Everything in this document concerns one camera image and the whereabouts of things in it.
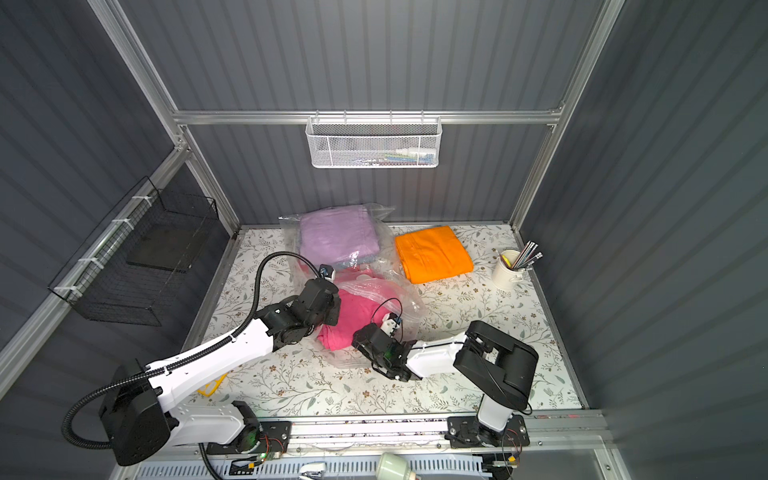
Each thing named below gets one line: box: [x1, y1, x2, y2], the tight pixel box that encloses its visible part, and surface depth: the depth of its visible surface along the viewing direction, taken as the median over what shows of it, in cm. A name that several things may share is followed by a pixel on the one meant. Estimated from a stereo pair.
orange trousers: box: [395, 225, 474, 284], surface depth 107 cm
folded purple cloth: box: [299, 205, 380, 266], surface depth 108 cm
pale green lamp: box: [376, 452, 410, 480], surface depth 64 cm
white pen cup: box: [492, 249, 526, 292], surface depth 99 cm
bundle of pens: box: [511, 240, 544, 270], surface depth 96 cm
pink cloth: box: [317, 268, 396, 352], surface depth 87 cm
